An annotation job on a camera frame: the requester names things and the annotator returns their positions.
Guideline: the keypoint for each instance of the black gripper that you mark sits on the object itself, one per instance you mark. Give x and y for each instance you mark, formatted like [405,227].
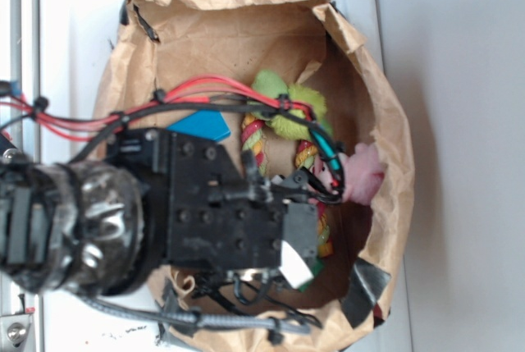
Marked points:
[202,212]

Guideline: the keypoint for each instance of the blue wooden block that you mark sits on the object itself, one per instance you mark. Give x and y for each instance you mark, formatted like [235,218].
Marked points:
[206,124]

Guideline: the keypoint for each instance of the pink plush toy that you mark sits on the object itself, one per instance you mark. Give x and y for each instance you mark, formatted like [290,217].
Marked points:
[364,174]

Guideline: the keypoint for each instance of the brown paper bag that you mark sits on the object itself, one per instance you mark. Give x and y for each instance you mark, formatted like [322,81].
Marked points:
[161,43]

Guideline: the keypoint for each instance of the multicolour rope toy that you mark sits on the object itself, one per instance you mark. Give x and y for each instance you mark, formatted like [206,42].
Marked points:
[253,138]

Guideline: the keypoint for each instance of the aluminium extrusion rail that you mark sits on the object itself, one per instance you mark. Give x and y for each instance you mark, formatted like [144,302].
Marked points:
[21,312]

